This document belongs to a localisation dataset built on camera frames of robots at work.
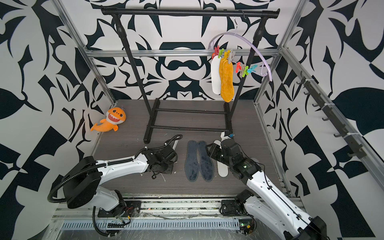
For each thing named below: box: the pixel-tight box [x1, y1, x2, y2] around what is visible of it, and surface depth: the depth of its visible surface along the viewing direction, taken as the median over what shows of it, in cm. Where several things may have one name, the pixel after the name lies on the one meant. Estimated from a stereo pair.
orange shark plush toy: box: [90, 107, 127, 132], surface depth 104 cm
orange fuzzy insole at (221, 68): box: [218, 57, 225, 82], surface depth 77 cm
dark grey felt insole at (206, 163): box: [197, 140, 214, 182], surface depth 91 cm
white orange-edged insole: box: [211, 55, 221, 95], surface depth 83 cm
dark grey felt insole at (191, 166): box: [184, 140, 200, 182], surface depth 91 cm
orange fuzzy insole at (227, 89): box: [221, 59, 234, 103], surface depth 77 cm
